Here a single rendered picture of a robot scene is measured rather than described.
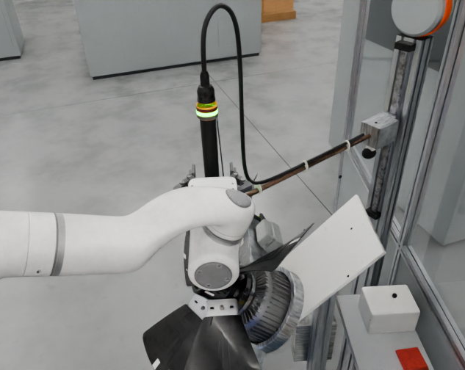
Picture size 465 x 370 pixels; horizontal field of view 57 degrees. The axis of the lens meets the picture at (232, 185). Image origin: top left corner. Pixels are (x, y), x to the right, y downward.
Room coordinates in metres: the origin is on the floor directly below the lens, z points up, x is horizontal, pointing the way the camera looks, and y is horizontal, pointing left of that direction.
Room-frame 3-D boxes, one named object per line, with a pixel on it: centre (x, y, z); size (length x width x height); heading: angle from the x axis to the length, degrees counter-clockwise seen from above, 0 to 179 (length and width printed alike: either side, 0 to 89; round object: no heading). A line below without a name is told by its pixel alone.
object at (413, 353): (0.82, -0.57, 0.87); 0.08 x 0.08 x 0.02; 3
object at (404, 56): (1.20, -0.50, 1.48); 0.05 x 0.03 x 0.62; 36
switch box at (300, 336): (1.04, -0.29, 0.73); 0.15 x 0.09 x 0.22; 91
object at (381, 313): (1.01, -0.53, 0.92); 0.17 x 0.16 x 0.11; 91
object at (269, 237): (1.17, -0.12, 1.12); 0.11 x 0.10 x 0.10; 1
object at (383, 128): (1.17, -0.46, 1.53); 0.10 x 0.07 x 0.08; 126
